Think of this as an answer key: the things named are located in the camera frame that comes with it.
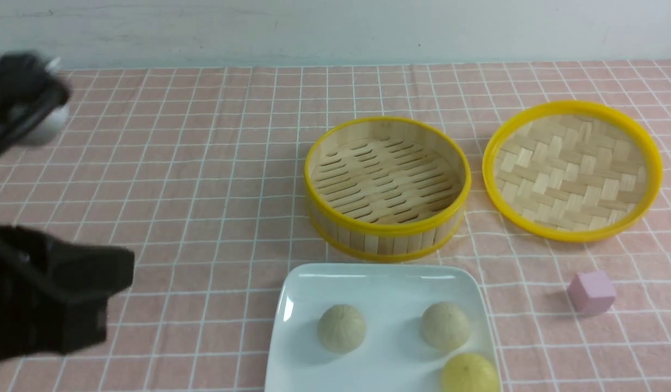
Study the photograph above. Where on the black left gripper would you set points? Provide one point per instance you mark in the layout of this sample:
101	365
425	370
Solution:
54	293

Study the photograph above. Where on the beige steamed bun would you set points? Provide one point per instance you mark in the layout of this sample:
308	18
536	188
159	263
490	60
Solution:
445	327
342	329

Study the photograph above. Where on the yellow steamed bun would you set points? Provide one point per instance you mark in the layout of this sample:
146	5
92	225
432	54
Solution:
470	372

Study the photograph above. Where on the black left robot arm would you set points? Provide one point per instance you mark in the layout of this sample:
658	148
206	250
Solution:
33	101

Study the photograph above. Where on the white square plate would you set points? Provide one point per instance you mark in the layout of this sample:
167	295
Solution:
392	299

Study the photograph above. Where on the pink checkered tablecloth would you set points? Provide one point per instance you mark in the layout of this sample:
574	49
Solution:
200	172

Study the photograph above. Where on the yellow rimmed bamboo steamer basket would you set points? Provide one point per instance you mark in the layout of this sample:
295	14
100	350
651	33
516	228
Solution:
386	189

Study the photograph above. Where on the yellow rimmed woven steamer lid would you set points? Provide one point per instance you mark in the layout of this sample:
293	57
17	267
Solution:
572	171

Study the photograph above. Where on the pink wooden cube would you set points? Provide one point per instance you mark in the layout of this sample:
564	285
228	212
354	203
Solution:
591	293

